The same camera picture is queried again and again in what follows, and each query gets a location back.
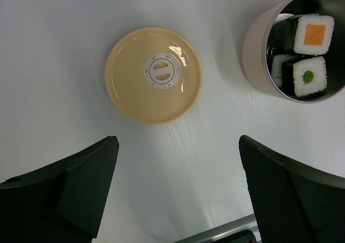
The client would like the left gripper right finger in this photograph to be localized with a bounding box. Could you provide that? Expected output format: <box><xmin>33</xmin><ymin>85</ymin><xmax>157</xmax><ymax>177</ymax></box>
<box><xmin>239</xmin><ymin>135</ymin><xmax>344</xmax><ymax>242</ymax></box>

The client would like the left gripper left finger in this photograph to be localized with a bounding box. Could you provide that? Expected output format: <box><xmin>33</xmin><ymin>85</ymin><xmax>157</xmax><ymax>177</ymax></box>
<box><xmin>1</xmin><ymin>136</ymin><xmax>119</xmax><ymax>242</ymax></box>

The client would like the green sushi roll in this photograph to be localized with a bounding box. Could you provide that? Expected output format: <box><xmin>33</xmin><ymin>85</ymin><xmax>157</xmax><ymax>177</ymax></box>
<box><xmin>281</xmin><ymin>56</ymin><xmax>328</xmax><ymax>98</ymax></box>

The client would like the orange sushi roll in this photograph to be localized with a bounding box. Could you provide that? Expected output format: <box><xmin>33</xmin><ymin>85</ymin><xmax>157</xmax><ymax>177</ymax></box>
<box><xmin>272</xmin><ymin>14</ymin><xmax>335</xmax><ymax>55</ymax></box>

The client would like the round tan lid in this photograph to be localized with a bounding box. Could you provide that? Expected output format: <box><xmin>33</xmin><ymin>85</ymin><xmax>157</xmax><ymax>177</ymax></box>
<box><xmin>105</xmin><ymin>27</ymin><xmax>202</xmax><ymax>125</ymax></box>

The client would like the round steel container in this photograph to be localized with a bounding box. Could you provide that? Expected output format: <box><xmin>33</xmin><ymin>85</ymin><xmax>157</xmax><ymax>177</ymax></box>
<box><xmin>242</xmin><ymin>0</ymin><xmax>344</xmax><ymax>103</ymax></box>

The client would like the aluminium mounting rail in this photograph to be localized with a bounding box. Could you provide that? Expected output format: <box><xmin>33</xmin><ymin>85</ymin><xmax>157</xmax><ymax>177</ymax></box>
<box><xmin>177</xmin><ymin>214</ymin><xmax>261</xmax><ymax>242</ymax></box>

